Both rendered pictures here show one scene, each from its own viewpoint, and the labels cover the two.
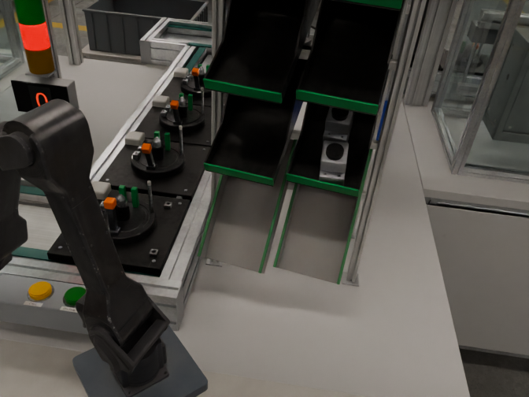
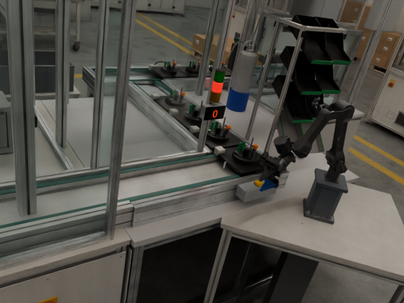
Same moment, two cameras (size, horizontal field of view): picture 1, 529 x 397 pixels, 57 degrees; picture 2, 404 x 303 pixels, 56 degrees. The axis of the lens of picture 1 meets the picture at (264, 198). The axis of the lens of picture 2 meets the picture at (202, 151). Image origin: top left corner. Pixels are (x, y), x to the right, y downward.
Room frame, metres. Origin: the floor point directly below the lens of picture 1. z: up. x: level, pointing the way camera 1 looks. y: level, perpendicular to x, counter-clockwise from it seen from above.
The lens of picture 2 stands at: (-0.31, 1.72, 1.91)
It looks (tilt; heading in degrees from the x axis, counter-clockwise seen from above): 28 degrees down; 316
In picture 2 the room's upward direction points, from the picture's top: 12 degrees clockwise
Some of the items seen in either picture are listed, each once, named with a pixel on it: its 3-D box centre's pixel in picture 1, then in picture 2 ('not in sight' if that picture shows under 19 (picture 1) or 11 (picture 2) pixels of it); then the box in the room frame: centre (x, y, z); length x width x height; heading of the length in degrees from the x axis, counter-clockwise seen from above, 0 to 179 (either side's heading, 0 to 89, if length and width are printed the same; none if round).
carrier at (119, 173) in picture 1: (157, 150); (218, 129); (1.09, 0.29, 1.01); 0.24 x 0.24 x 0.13; 86
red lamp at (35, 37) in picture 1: (35, 34); (217, 86); (0.96, 0.49, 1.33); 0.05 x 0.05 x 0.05
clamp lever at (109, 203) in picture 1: (112, 212); (252, 150); (0.79, 0.31, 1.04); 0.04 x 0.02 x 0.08; 176
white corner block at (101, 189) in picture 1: (99, 193); (219, 151); (0.94, 0.40, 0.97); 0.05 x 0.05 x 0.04; 86
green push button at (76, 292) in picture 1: (75, 297); not in sight; (0.62, 0.34, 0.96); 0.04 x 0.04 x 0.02
